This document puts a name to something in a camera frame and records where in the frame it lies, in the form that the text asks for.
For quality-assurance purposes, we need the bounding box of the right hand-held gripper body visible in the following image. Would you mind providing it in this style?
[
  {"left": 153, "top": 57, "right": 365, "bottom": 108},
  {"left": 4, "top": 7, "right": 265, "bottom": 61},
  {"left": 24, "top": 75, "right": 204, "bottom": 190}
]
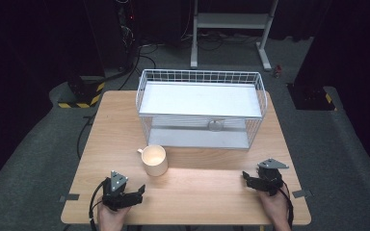
[{"left": 255, "top": 157, "right": 290, "bottom": 197}]

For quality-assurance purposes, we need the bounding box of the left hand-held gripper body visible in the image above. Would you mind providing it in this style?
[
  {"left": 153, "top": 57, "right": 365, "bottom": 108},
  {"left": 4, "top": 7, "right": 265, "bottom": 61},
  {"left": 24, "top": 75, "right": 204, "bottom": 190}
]
[{"left": 101, "top": 169, "right": 130, "bottom": 213}]

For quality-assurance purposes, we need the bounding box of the white wire shelf rack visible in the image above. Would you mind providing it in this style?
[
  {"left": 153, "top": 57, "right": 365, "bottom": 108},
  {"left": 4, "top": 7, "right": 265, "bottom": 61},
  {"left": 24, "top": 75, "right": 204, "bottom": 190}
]
[{"left": 135, "top": 68, "right": 269, "bottom": 151}]

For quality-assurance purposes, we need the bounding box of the person's left hand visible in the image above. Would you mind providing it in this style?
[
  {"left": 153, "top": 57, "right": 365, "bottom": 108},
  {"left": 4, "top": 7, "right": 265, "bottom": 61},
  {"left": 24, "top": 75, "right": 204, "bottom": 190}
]
[{"left": 96, "top": 196, "right": 132, "bottom": 231}]

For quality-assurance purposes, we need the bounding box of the person's right hand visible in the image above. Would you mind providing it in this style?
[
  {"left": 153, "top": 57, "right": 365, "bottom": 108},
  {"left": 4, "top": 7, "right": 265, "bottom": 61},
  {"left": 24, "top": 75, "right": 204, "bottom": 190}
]
[{"left": 257, "top": 188, "right": 291, "bottom": 229}]

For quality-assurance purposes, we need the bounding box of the grey tape piece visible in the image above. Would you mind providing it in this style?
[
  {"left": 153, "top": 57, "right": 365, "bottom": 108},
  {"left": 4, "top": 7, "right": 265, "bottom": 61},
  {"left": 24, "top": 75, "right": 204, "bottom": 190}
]
[
  {"left": 291, "top": 189, "right": 313, "bottom": 199},
  {"left": 59, "top": 193, "right": 81, "bottom": 203}
]

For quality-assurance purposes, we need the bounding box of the cream cup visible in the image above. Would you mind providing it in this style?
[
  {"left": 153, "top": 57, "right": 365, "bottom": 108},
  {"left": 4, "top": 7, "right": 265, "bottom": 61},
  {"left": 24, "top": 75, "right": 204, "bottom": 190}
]
[{"left": 136, "top": 144, "right": 169, "bottom": 178}]

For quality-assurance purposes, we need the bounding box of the black base with striped edge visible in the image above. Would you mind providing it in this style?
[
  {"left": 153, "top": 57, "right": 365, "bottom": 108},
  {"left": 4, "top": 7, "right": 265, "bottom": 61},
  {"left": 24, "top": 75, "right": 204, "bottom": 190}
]
[
  {"left": 286, "top": 82, "right": 338, "bottom": 112},
  {"left": 57, "top": 74, "right": 106, "bottom": 110}
]

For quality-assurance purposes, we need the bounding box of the white metal stand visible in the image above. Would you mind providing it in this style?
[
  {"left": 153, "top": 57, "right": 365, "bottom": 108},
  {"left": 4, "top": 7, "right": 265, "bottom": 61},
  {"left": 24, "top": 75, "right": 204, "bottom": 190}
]
[{"left": 189, "top": 0, "right": 279, "bottom": 72}]

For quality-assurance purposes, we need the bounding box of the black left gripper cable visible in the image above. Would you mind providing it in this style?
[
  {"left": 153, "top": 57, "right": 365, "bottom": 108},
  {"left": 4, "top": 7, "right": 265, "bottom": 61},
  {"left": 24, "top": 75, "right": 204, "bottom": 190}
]
[{"left": 88, "top": 178, "right": 109, "bottom": 231}]

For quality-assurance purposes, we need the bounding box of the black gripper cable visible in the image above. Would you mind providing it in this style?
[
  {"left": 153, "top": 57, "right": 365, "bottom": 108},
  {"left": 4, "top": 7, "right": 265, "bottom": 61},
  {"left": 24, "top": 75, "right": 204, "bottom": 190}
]
[
  {"left": 279, "top": 180, "right": 295, "bottom": 229},
  {"left": 88, "top": 178, "right": 109, "bottom": 231}
]

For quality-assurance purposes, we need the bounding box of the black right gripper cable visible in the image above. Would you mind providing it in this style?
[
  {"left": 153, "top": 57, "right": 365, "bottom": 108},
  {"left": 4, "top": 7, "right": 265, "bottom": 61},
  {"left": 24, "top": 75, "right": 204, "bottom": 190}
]
[{"left": 279, "top": 180, "right": 295, "bottom": 229}]

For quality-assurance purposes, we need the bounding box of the black floor cable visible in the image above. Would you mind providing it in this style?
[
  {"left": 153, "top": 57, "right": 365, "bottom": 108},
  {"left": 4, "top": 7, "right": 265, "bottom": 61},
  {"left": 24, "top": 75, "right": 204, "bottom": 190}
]
[
  {"left": 76, "top": 114, "right": 96, "bottom": 161},
  {"left": 118, "top": 43, "right": 158, "bottom": 91}
]

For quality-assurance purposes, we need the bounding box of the dark equipment rack with wires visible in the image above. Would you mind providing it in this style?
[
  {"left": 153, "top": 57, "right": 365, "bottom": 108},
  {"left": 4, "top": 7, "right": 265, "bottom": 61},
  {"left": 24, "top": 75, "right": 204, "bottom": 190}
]
[{"left": 114, "top": 0, "right": 141, "bottom": 72}]

